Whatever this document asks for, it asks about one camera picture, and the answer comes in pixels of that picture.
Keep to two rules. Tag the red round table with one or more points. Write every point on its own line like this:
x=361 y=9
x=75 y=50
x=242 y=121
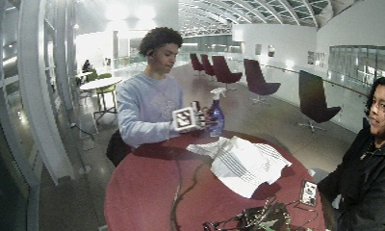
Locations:
x=158 y=192

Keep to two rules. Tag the black framed marker card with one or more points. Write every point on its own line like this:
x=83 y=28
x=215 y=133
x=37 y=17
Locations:
x=308 y=192

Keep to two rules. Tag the wall handrail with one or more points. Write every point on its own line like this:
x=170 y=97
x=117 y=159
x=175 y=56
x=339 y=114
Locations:
x=329 y=82

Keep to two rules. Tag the white round table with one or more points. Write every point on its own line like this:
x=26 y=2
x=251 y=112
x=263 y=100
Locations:
x=99 y=83

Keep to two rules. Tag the blue spray bottle white trigger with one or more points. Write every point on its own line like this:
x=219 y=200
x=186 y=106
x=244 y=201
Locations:
x=216 y=115

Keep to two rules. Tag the the person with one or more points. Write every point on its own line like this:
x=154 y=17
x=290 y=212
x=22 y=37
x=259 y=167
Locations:
x=147 y=99

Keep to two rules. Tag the maroon swivel chair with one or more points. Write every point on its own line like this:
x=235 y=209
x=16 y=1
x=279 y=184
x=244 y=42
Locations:
x=196 y=63
x=312 y=99
x=256 y=80
x=207 y=65
x=224 y=72

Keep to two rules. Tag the white cube with black markers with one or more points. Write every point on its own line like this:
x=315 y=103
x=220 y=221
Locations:
x=185 y=119

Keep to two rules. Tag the white striped cloth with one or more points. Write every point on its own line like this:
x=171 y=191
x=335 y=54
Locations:
x=244 y=166

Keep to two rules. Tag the green chair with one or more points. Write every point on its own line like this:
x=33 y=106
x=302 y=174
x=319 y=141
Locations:
x=106 y=88

